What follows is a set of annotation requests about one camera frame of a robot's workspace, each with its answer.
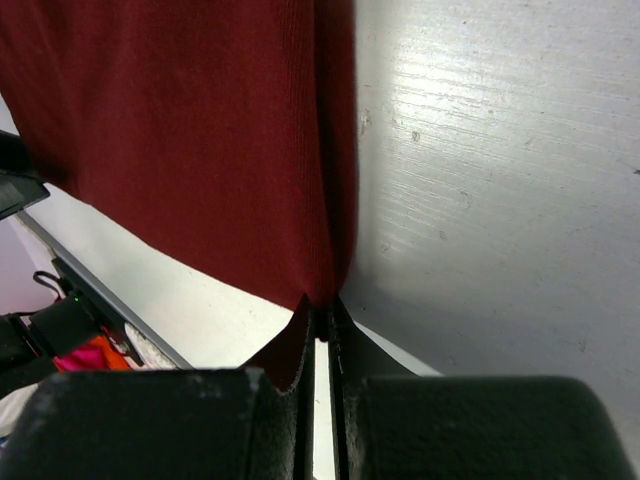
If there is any dark red t-shirt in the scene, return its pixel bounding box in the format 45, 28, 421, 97
0, 0, 364, 344

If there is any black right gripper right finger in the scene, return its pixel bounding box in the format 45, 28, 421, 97
326, 301, 635, 479

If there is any orange folded t-shirt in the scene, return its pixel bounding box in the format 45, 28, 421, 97
90, 336, 132, 371

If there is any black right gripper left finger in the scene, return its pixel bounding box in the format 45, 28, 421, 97
1, 298, 314, 479

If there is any pink folded t-shirt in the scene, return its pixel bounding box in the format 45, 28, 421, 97
54, 345, 108, 372

